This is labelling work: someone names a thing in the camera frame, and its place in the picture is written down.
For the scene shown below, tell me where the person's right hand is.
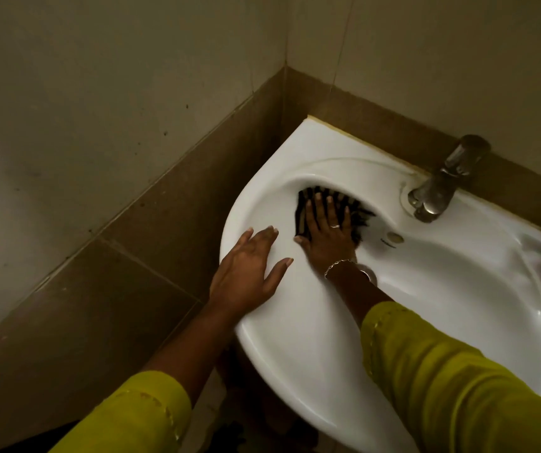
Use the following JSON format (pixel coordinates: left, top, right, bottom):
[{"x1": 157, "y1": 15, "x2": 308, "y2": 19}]
[{"x1": 293, "y1": 193, "x2": 359, "y2": 275}]

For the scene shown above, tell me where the person's left hand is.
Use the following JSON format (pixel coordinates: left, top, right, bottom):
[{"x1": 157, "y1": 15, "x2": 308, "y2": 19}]
[{"x1": 208, "y1": 226, "x2": 295, "y2": 317}]

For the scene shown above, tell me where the black scrubbing pad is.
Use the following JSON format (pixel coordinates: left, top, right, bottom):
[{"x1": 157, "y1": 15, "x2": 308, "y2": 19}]
[{"x1": 294, "y1": 186, "x2": 377, "y2": 246}]

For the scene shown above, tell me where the person's right forearm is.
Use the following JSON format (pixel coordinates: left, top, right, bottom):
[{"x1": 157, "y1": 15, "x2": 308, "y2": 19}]
[{"x1": 328, "y1": 265, "x2": 541, "y2": 453}]

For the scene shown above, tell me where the person's left forearm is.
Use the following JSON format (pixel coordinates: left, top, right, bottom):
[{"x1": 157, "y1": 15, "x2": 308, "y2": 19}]
[{"x1": 49, "y1": 297, "x2": 248, "y2": 453}]

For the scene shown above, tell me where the chrome water tap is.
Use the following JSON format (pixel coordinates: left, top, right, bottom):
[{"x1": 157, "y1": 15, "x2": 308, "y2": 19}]
[{"x1": 407, "y1": 134, "x2": 492, "y2": 224}]

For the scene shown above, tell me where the white ceramic washbasin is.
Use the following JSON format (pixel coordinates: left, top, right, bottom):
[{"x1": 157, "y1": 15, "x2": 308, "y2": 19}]
[{"x1": 219, "y1": 116, "x2": 541, "y2": 453}]

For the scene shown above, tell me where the silver wrist bracelet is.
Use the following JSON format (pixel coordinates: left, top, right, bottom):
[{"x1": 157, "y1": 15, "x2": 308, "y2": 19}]
[{"x1": 324, "y1": 259, "x2": 371, "y2": 282}]

